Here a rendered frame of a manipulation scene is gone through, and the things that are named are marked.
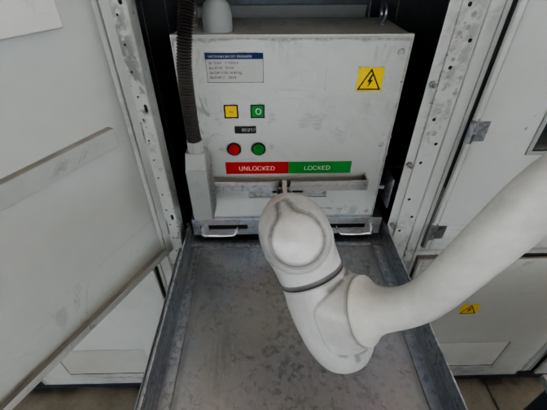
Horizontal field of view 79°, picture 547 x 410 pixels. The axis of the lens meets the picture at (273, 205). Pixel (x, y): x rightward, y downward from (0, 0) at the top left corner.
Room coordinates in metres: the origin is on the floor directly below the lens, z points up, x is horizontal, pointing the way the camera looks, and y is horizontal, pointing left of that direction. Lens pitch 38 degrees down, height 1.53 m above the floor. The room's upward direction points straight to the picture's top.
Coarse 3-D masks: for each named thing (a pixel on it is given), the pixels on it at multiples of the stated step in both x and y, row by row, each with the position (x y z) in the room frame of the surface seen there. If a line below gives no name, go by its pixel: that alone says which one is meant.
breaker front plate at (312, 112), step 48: (192, 48) 0.73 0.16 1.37; (240, 48) 0.73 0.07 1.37; (288, 48) 0.73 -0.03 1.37; (336, 48) 0.74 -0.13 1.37; (384, 48) 0.74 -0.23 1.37; (240, 96) 0.73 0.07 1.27; (288, 96) 0.73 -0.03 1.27; (336, 96) 0.74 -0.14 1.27; (384, 96) 0.74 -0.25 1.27; (240, 144) 0.73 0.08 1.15; (288, 144) 0.73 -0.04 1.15; (336, 144) 0.74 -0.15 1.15; (384, 144) 0.74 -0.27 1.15; (240, 192) 0.73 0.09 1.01; (336, 192) 0.74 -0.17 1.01
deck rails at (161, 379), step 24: (384, 240) 0.69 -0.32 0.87; (192, 264) 0.62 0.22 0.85; (384, 264) 0.62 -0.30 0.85; (192, 288) 0.54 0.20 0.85; (168, 312) 0.43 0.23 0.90; (168, 336) 0.40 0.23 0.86; (408, 336) 0.41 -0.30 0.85; (432, 336) 0.37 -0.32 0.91; (168, 360) 0.35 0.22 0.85; (432, 360) 0.34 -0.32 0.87; (168, 384) 0.30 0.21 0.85; (432, 384) 0.30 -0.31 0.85; (456, 384) 0.27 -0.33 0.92; (144, 408) 0.24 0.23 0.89; (168, 408) 0.26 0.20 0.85; (432, 408) 0.26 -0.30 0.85; (456, 408) 0.25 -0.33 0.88
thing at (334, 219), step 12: (192, 216) 0.73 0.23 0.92; (216, 216) 0.73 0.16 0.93; (228, 216) 0.73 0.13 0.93; (240, 216) 0.73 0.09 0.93; (252, 216) 0.73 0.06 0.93; (336, 216) 0.73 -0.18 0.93; (348, 216) 0.73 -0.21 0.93; (360, 216) 0.73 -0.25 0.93; (372, 216) 0.73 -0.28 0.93; (216, 228) 0.72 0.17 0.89; (228, 228) 0.72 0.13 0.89; (240, 228) 0.72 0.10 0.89; (252, 228) 0.72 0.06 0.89; (348, 228) 0.73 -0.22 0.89; (360, 228) 0.73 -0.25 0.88
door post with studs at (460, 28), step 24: (456, 0) 0.70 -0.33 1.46; (480, 0) 0.70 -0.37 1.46; (456, 24) 0.70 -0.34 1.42; (456, 48) 0.70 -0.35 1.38; (432, 72) 0.70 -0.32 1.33; (456, 72) 0.70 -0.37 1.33; (432, 96) 0.70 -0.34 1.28; (456, 96) 0.70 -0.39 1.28; (432, 120) 0.70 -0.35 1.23; (432, 144) 0.70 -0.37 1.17; (408, 168) 0.70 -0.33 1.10; (408, 192) 0.70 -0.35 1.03; (408, 216) 0.70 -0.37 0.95
